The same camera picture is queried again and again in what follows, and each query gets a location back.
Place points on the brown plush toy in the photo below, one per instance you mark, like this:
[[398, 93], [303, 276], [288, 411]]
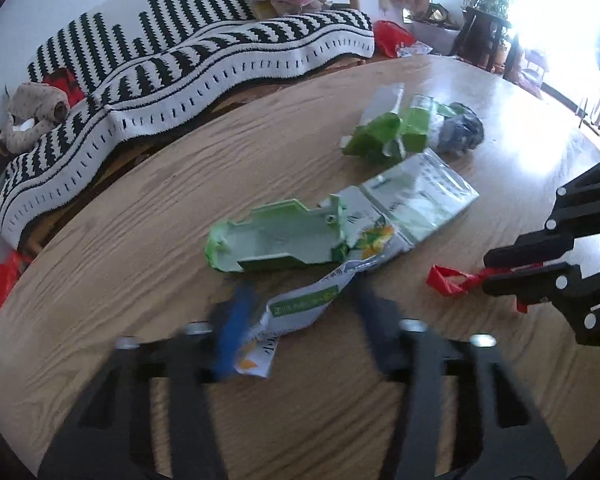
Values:
[[35, 102]]

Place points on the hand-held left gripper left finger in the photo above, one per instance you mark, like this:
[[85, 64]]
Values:
[[230, 335]]

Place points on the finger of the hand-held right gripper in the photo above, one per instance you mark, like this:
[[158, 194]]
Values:
[[530, 285], [525, 250]]

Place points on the grey storage box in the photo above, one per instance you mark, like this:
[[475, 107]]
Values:
[[437, 35]]

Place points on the crumpled blue foil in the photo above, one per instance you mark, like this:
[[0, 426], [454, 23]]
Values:
[[462, 130]]

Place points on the dark wooden plant stand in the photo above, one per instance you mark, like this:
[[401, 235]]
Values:
[[480, 30]]

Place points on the white green pouch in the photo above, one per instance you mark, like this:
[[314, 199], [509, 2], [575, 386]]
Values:
[[430, 195]]

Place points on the red plastic bag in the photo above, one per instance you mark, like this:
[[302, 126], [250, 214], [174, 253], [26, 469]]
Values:
[[390, 35]]

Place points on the black white striped blanket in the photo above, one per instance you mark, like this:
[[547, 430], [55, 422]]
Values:
[[180, 75]]

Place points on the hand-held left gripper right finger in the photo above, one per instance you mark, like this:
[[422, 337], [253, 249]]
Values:
[[380, 335]]

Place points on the red plastic wrapper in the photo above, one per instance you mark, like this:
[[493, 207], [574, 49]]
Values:
[[440, 280]]

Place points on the flattened green paper carton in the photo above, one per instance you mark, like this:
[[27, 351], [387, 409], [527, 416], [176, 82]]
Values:
[[280, 232]]

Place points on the red black cushion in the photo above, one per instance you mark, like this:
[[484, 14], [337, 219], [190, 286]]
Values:
[[62, 82]]

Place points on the crumpled papers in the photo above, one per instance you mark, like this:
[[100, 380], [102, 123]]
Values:
[[412, 49]]

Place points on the green white torn carton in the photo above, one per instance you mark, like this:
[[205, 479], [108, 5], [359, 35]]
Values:
[[380, 132]]

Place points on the grey plastic wrapper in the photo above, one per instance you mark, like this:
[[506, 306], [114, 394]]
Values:
[[385, 102]]

